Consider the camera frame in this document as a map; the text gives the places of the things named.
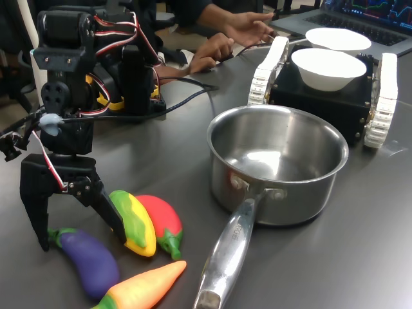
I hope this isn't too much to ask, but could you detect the person's left hand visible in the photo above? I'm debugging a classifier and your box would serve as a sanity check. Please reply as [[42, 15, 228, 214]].
[[224, 12, 276, 46]]

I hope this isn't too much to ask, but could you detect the grey laptop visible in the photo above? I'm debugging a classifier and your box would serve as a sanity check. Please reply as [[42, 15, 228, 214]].
[[269, 0, 412, 58]]

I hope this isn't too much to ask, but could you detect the white bowl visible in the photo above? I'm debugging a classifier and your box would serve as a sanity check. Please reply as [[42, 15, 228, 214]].
[[291, 48, 368, 93], [304, 28, 372, 52]]

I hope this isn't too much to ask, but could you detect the black white-tracked small vehicle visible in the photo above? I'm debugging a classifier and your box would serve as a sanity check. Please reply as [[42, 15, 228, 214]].
[[247, 35, 399, 149]]

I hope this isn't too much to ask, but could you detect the pale grey putty lump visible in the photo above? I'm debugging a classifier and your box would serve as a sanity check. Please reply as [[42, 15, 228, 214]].
[[39, 113, 64, 136]]

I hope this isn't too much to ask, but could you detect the orange toy carrot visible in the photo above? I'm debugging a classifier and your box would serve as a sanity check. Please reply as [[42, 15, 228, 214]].
[[89, 259, 187, 309]]

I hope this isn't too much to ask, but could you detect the purple toy aubergine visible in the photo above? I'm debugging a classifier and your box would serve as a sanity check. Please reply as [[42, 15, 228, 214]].
[[47, 227, 120, 299]]

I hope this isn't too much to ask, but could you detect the steel pan with long handle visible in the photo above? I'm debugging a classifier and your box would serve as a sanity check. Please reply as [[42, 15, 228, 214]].
[[192, 104, 350, 309]]

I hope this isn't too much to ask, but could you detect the person's right hand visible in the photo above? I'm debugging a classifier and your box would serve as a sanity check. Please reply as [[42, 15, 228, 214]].
[[189, 32, 235, 75]]

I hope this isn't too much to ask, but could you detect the red toy chilli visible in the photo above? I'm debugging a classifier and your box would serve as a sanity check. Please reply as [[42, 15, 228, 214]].
[[135, 194, 183, 261]]

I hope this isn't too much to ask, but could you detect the yellow green toy corn cob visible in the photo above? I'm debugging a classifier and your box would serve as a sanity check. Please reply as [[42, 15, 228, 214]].
[[108, 189, 158, 258]]

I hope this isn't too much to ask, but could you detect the person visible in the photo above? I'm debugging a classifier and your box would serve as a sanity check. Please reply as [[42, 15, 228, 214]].
[[138, 0, 226, 33]]

